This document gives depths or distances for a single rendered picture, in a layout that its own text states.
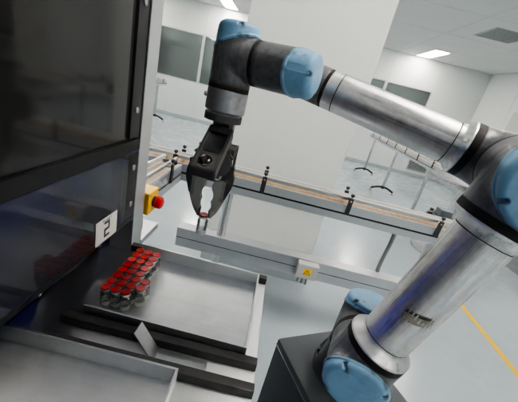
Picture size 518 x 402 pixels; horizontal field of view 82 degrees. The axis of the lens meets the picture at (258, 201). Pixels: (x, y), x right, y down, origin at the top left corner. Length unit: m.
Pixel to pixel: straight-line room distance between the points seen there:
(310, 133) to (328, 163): 0.25
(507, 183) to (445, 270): 0.15
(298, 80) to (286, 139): 1.62
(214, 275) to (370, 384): 0.47
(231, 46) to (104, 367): 0.60
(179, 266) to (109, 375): 0.35
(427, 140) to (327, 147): 1.57
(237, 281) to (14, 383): 0.50
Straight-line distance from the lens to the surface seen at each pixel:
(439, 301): 0.54
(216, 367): 0.67
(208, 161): 0.50
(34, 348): 0.71
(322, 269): 1.80
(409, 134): 0.60
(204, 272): 0.88
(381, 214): 1.67
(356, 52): 2.14
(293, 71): 0.50
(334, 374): 0.62
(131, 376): 0.65
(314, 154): 2.14
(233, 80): 0.55
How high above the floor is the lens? 1.40
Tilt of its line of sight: 21 degrees down
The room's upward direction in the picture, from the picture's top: 14 degrees clockwise
